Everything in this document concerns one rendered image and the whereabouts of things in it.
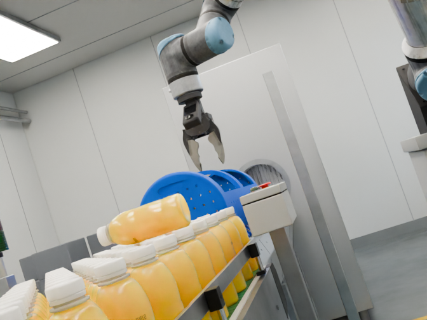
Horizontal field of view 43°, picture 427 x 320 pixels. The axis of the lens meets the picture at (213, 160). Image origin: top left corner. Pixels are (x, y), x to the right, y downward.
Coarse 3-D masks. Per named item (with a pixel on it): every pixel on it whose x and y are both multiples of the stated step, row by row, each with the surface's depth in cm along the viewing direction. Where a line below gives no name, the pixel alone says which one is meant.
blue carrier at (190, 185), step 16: (176, 176) 165; (192, 176) 164; (208, 176) 246; (224, 176) 203; (240, 176) 248; (160, 192) 166; (176, 192) 165; (192, 192) 164; (208, 192) 163; (224, 192) 168; (240, 192) 195; (192, 208) 164; (208, 208) 163; (224, 208) 162; (240, 208) 186
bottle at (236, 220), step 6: (228, 216) 146; (234, 216) 146; (234, 222) 145; (240, 222) 146; (240, 228) 145; (240, 234) 144; (246, 234) 145; (246, 240) 145; (252, 258) 144; (252, 264) 144; (252, 270) 144
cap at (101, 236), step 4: (100, 228) 107; (104, 228) 106; (100, 232) 106; (104, 232) 106; (100, 236) 106; (104, 236) 105; (100, 240) 106; (104, 240) 106; (108, 240) 106; (104, 244) 106; (108, 244) 107
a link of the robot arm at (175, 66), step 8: (168, 40) 149; (176, 40) 149; (160, 48) 150; (168, 48) 149; (176, 48) 148; (160, 56) 151; (168, 56) 149; (176, 56) 148; (168, 64) 149; (176, 64) 149; (184, 64) 149; (168, 72) 150; (176, 72) 149; (184, 72) 149; (192, 72) 149; (168, 80) 151
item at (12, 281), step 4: (8, 276) 131; (12, 276) 132; (0, 280) 130; (4, 280) 130; (8, 280) 130; (12, 280) 132; (0, 284) 130; (4, 284) 129; (8, 284) 130; (12, 284) 131; (16, 284) 132; (0, 288) 130; (4, 288) 129; (8, 288) 129; (0, 292) 130; (4, 292) 129; (0, 296) 130
